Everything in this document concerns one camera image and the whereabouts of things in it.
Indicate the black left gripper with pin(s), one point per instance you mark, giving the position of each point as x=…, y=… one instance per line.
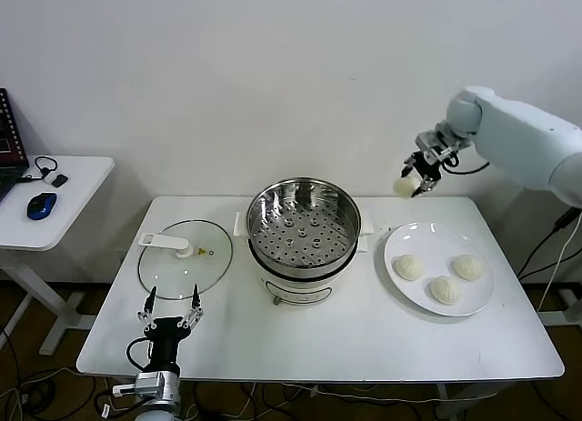
x=166, y=337

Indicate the black red laptop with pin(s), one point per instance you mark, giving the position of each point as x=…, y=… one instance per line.
x=9, y=134

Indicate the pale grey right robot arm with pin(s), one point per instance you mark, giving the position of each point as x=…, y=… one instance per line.
x=514, y=134

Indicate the small white adapter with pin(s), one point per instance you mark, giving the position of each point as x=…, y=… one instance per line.
x=48, y=177

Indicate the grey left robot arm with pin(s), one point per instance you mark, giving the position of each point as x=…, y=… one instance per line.
x=157, y=409

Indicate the blue black computer mouse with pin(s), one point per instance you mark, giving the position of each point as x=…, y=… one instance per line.
x=42, y=205

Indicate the white steamed baozi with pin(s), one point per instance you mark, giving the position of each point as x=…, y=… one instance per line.
x=408, y=267
x=468, y=267
x=404, y=187
x=445, y=290

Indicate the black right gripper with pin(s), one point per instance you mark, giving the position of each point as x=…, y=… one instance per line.
x=431, y=165

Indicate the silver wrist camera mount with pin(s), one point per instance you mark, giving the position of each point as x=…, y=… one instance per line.
x=154, y=383
x=429, y=140

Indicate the stainless steel steamer basket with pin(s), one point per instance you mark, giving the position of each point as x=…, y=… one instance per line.
x=302, y=230

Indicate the small black device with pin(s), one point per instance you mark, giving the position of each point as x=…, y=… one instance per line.
x=59, y=181

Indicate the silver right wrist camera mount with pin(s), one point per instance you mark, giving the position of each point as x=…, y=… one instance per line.
x=429, y=140

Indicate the white electric cooker base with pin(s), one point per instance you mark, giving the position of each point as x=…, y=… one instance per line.
x=295, y=287

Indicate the white round plate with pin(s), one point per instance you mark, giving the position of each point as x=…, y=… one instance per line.
x=436, y=243

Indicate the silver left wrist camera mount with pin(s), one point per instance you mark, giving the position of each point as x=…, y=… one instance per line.
x=154, y=383

